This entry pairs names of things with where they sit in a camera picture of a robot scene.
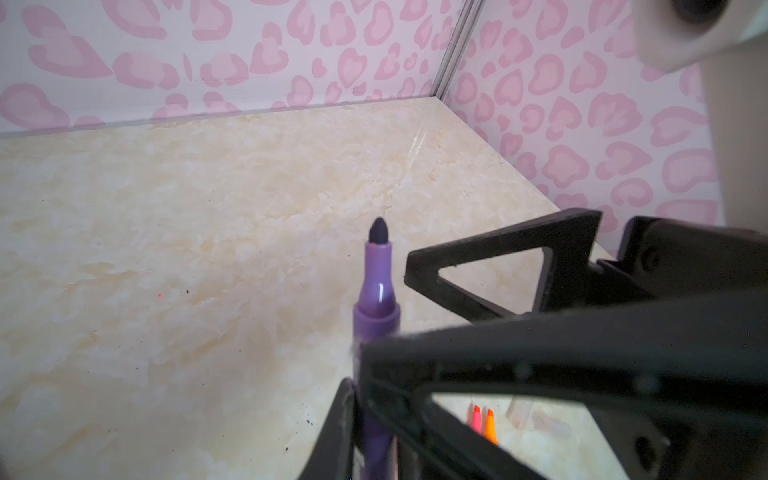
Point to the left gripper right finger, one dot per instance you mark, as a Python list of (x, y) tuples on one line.
[(409, 465)]

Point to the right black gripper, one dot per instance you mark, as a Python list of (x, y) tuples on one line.
[(543, 265)]

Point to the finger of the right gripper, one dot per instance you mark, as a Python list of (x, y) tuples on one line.
[(678, 387)]

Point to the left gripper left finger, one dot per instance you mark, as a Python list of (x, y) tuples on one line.
[(332, 457)]

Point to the pink marker pen upper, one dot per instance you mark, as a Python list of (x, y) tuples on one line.
[(476, 419)]

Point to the orange marker pen left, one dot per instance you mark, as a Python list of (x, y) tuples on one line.
[(490, 427)]

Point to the clear pen cap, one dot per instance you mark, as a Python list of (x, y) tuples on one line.
[(550, 426), (519, 411)]

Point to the aluminium frame corner post right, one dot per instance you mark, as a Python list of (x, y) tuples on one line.
[(456, 47)]

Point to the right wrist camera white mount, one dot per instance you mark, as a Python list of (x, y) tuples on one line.
[(727, 40)]

